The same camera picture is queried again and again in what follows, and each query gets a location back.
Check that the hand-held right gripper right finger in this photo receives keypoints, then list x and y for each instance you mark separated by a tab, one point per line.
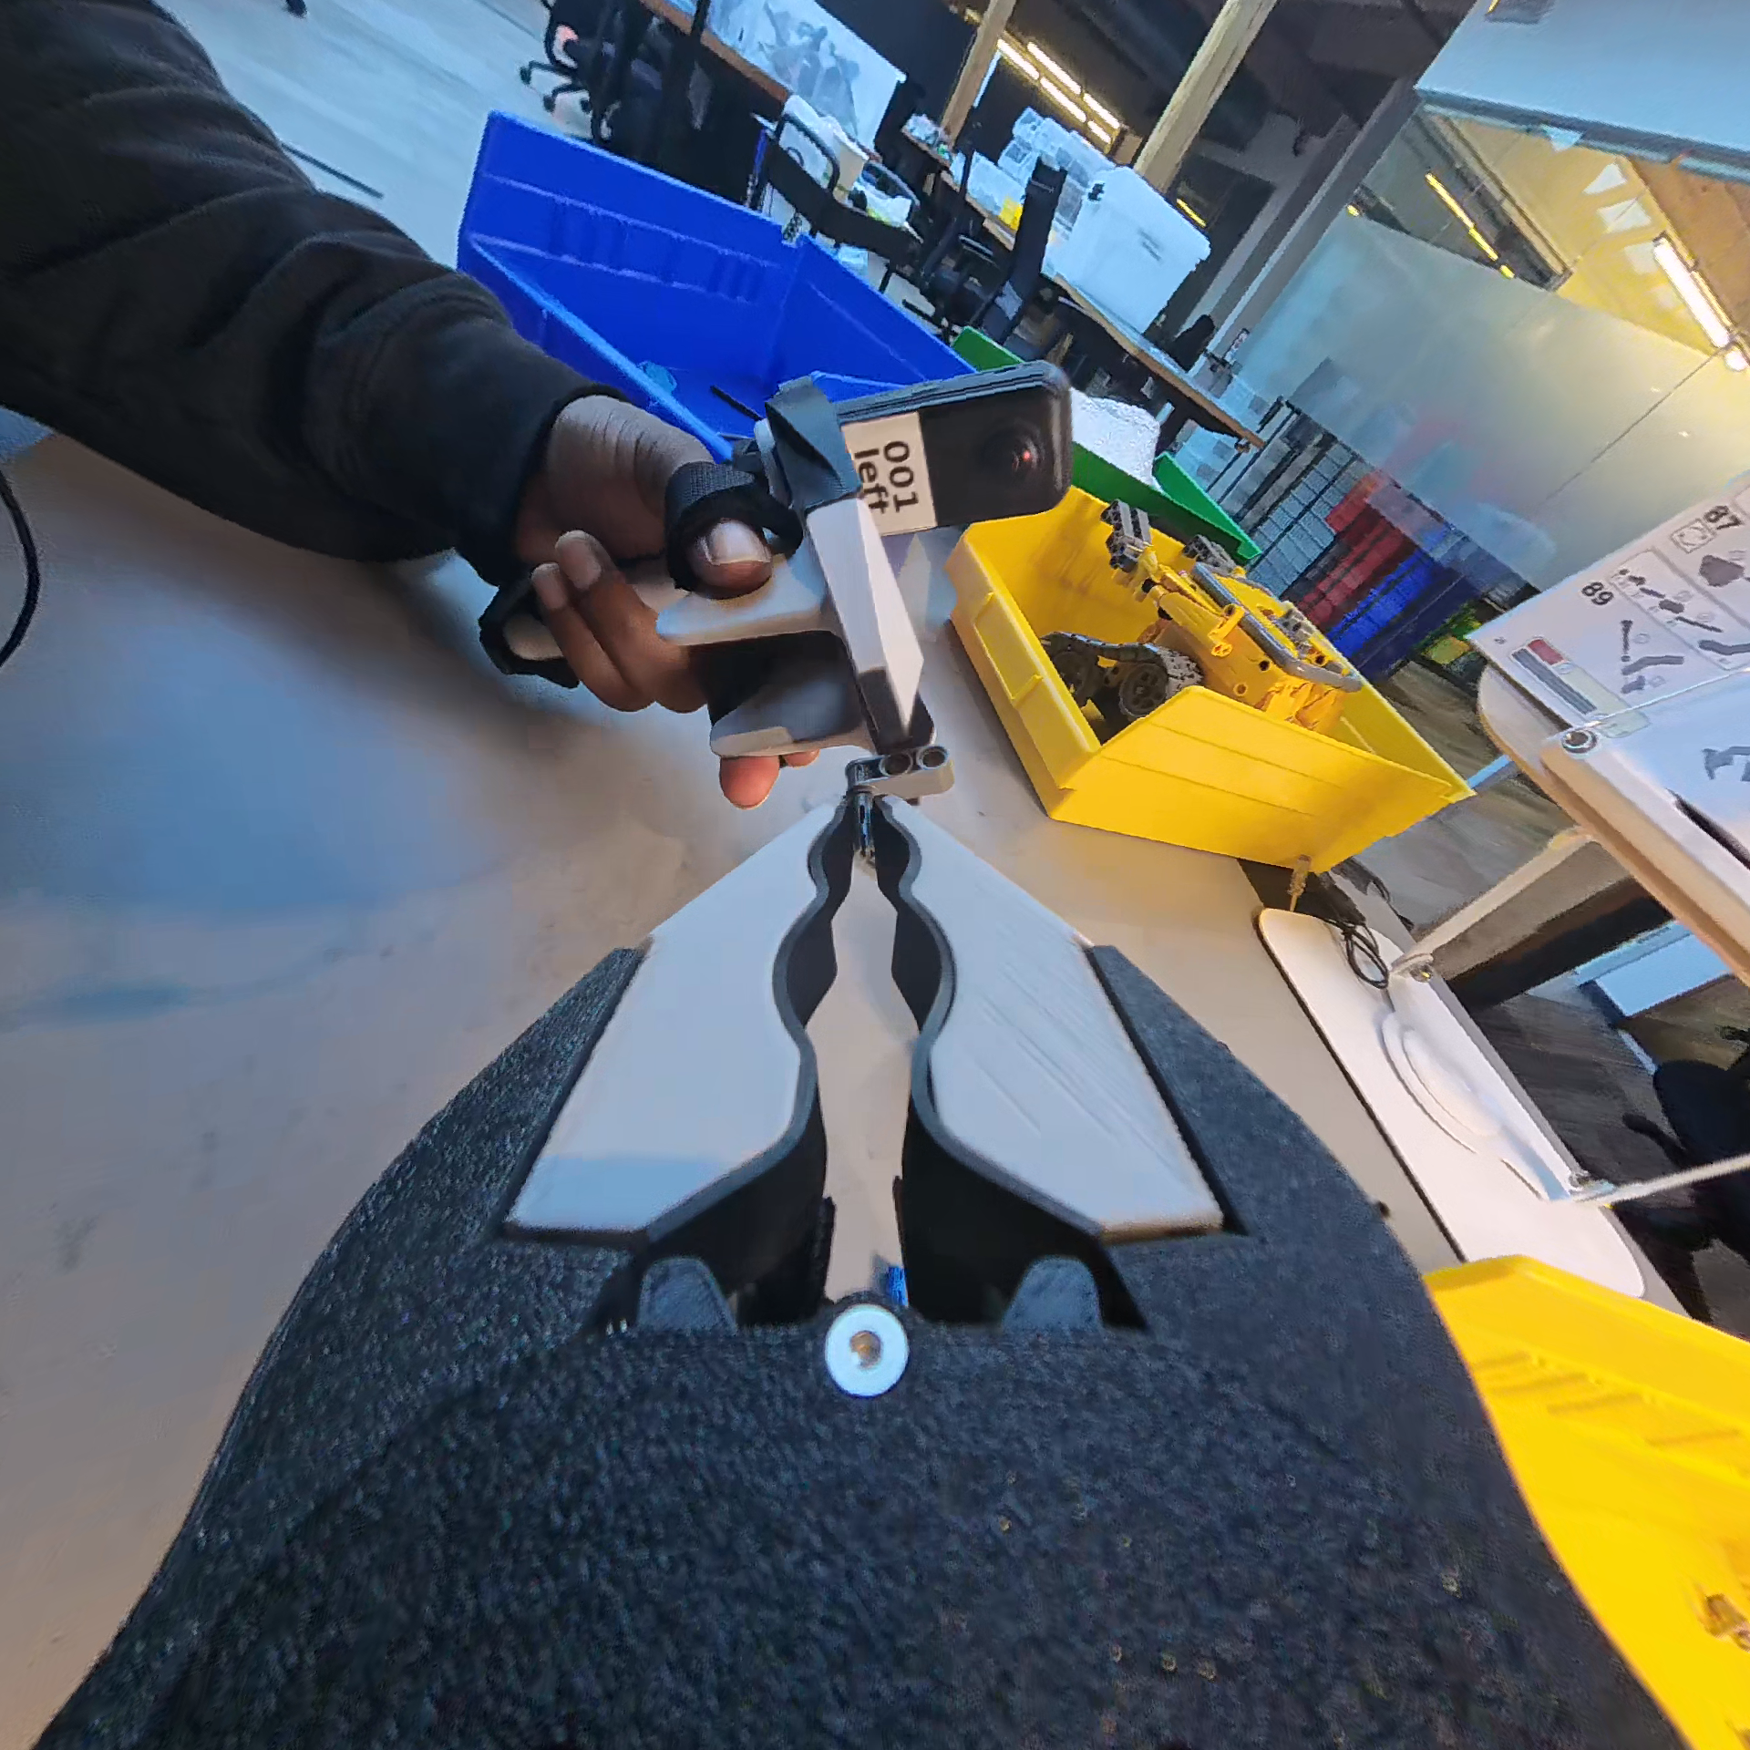
1068	1094

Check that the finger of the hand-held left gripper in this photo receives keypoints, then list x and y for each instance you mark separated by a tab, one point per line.
876	642

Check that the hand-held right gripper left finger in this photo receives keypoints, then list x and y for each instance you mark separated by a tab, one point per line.
669	1094

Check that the small grey two-hole connector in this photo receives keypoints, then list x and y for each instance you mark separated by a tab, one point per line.
905	774

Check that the grey axle pin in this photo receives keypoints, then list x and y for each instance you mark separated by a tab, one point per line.
863	826

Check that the yellow bin with dividers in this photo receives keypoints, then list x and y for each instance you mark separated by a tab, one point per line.
1613	1505

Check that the person's left forearm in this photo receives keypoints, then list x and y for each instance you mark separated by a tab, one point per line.
204	273

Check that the grey desk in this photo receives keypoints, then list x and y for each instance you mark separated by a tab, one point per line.
274	888

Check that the person's left hand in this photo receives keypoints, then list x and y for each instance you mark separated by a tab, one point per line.
603	546

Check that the bubble wrap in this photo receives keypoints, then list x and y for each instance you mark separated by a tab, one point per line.
1115	432

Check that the black office chair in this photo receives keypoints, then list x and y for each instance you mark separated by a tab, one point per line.
1012	259
589	55

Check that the background wooden table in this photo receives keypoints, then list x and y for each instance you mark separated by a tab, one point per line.
1163	369

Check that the green storage bin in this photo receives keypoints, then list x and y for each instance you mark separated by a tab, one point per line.
1191	507

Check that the white storage crate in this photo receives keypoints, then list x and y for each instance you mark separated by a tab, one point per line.
1133	233

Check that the black utility cart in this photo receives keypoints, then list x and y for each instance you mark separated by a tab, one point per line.
834	192

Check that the yellow toy robot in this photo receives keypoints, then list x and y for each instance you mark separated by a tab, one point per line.
1202	642

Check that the white board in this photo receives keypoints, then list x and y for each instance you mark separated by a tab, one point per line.
1367	1040

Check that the yellow storage bin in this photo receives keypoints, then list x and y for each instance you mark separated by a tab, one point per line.
1230	781

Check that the blue storage bin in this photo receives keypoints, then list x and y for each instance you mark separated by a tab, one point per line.
643	273

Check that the rack of coloured bins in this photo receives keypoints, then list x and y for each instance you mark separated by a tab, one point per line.
1367	561

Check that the clear plastic bin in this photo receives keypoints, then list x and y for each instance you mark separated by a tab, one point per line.
821	55

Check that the book stand with wooden tray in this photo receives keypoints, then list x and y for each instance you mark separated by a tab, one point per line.
1613	807

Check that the instruction booklet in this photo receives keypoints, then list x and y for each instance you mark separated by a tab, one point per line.
1628	616

